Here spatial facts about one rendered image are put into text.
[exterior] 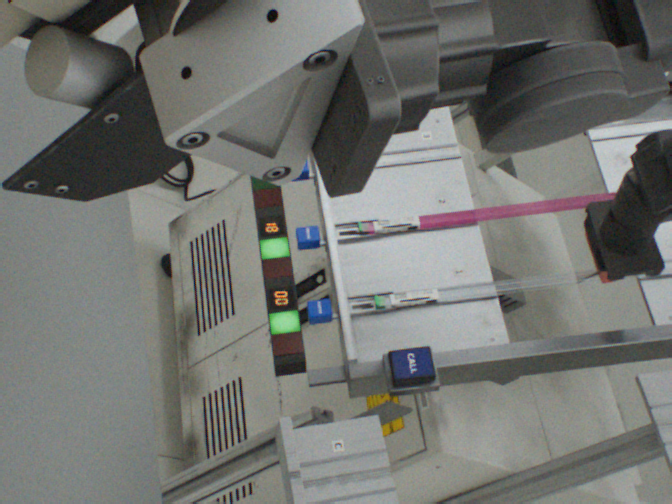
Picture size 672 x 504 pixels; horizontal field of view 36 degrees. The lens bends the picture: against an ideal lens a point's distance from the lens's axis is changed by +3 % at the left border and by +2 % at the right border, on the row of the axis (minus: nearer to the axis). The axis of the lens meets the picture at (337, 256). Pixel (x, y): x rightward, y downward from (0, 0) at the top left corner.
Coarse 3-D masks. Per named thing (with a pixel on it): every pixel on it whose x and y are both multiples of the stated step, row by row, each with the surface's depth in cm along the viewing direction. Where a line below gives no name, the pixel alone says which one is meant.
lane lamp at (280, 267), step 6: (276, 258) 130; (282, 258) 130; (288, 258) 130; (264, 264) 130; (270, 264) 130; (276, 264) 130; (282, 264) 130; (288, 264) 130; (264, 270) 129; (270, 270) 129; (276, 270) 129; (282, 270) 129; (288, 270) 129; (270, 276) 129; (276, 276) 129; (282, 276) 129
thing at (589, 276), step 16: (576, 272) 127; (592, 272) 127; (448, 288) 126; (464, 288) 126; (480, 288) 126; (496, 288) 126; (512, 288) 126; (528, 288) 126; (544, 288) 127; (384, 304) 125
